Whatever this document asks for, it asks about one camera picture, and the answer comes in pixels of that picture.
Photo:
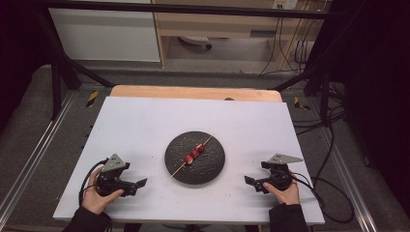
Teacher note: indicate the white chair base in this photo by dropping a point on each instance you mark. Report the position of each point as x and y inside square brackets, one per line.
[195, 40]

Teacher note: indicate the yellow black tape strip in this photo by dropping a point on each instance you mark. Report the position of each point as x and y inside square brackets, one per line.
[300, 103]
[93, 98]

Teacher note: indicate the black curtain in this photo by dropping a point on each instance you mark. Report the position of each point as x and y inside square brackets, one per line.
[377, 80]
[16, 48]

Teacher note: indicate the white cabinet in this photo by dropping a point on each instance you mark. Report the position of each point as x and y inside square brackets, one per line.
[106, 35]

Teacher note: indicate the light wooden desk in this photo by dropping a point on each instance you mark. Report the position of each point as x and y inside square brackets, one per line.
[219, 27]

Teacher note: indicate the person's right hand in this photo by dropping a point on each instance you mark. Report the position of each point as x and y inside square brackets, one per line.
[285, 195]

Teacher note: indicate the white power strip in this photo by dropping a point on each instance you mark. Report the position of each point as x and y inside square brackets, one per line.
[285, 4]

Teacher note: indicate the wooden table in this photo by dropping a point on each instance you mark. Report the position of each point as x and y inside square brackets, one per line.
[193, 92]

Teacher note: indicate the person's left hand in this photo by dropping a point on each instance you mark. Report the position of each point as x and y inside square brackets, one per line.
[96, 199]

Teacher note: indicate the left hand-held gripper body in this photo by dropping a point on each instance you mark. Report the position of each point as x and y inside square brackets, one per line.
[111, 180]

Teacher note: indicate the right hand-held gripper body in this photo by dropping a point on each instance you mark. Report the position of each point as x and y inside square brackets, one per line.
[278, 177]

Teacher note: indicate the aluminium floor rail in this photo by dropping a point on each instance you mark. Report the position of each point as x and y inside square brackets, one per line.
[35, 154]
[348, 180]

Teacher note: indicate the black round plate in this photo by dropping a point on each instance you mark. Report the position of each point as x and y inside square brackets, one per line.
[206, 167]

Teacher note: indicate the black metal frame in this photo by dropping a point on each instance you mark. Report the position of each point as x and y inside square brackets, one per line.
[180, 9]

